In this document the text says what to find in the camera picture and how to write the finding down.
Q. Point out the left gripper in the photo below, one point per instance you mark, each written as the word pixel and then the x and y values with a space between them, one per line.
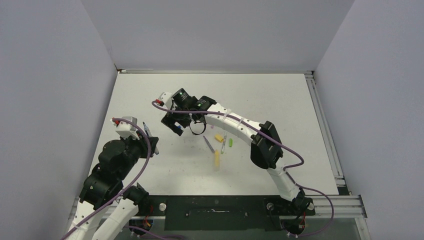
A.
pixel 143 143

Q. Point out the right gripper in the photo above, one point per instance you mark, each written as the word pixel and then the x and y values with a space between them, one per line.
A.
pixel 171 118

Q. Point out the blue marker pen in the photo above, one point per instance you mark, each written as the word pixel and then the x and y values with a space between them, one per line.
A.
pixel 150 135

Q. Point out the purple pen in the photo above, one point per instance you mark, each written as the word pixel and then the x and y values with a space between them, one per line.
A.
pixel 209 144

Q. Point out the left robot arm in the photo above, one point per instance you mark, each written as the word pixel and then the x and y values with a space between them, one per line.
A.
pixel 104 203

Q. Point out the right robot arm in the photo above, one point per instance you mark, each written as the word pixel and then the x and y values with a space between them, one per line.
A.
pixel 266 149

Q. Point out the yellow highlighter pen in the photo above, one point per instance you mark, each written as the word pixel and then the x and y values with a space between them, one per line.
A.
pixel 216 162

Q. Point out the yellow highlighter cap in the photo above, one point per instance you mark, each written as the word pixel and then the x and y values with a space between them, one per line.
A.
pixel 219 138

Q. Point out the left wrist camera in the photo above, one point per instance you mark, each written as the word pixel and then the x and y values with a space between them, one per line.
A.
pixel 126 130

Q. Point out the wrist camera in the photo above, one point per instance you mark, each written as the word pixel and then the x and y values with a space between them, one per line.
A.
pixel 166 99
pixel 126 130

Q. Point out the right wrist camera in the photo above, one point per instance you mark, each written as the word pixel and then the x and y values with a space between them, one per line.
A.
pixel 166 99

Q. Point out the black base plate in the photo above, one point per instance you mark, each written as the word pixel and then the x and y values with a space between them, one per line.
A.
pixel 222 212

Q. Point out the aluminium frame rail back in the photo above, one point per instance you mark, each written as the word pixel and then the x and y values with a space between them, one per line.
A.
pixel 220 71

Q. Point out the aluminium frame rail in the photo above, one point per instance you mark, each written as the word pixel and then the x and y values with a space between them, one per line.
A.
pixel 220 71
pixel 351 205

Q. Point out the aluminium frame rail right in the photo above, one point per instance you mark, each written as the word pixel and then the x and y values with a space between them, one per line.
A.
pixel 351 205

